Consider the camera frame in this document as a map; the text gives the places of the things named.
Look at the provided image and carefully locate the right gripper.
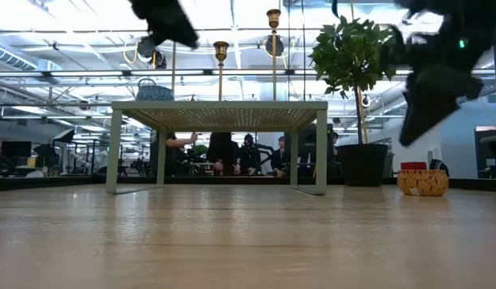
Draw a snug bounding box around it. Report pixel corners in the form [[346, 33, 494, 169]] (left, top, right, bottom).
[[399, 66, 484, 146]]

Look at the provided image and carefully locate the black softbox light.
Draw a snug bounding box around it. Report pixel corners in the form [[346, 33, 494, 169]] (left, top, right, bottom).
[[51, 128, 76, 145]]

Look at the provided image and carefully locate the black plant pot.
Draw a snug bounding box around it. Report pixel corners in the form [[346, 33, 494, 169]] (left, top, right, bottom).
[[336, 143, 389, 188]]

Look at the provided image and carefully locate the pale green perforated metal shelf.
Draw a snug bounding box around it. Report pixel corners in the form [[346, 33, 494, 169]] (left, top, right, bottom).
[[105, 100, 329, 197]]

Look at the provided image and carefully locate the blue patterned handbag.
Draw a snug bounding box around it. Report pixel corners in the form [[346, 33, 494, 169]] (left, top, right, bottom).
[[135, 77, 176, 102]]

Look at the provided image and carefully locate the person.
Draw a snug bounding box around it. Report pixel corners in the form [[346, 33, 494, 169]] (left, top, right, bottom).
[[206, 132, 242, 177], [270, 136, 291, 178], [238, 134, 262, 176], [149, 130, 199, 177]]

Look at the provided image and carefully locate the tall gold candlestick holder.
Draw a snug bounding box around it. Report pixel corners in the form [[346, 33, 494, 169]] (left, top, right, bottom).
[[266, 8, 283, 102]]

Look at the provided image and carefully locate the green leafy potted tree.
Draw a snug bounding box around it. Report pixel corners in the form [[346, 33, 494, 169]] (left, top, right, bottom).
[[307, 14, 397, 145]]

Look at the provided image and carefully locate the black backpack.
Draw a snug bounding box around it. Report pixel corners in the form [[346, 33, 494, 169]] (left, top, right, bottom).
[[429, 158, 450, 177]]

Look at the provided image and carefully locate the black computer monitor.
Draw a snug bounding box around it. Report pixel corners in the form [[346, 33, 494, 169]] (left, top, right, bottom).
[[1, 140, 32, 159]]

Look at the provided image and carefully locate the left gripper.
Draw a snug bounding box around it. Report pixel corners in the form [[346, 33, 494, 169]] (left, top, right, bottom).
[[129, 0, 199, 49]]

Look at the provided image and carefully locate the short gold candlestick holder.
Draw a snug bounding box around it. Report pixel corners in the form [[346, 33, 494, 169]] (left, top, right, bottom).
[[213, 40, 230, 102]]

